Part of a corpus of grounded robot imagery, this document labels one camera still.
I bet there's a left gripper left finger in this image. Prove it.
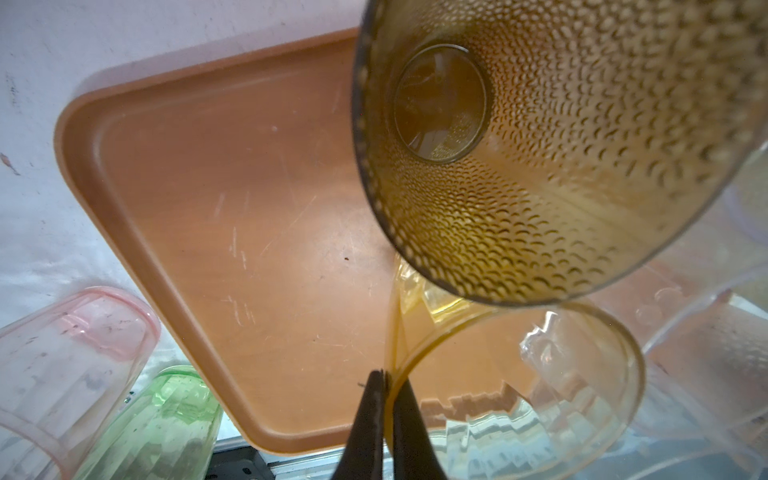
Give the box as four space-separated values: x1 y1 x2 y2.
331 370 385 480

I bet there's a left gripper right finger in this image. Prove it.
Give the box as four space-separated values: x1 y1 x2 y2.
392 380 447 480

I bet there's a yellow glass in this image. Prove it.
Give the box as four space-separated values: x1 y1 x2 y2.
385 259 646 479

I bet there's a clear glass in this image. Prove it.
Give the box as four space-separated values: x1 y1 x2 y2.
588 147 767 351
633 291 767 457

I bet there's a dark olive glass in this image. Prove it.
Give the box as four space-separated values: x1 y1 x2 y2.
351 1 767 307

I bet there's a brown plastic tray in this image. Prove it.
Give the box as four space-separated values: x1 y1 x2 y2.
54 29 395 454

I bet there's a bright green glass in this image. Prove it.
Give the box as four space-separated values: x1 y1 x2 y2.
75 365 223 479

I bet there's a pink glass left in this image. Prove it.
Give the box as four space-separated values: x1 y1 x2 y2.
1 287 161 479

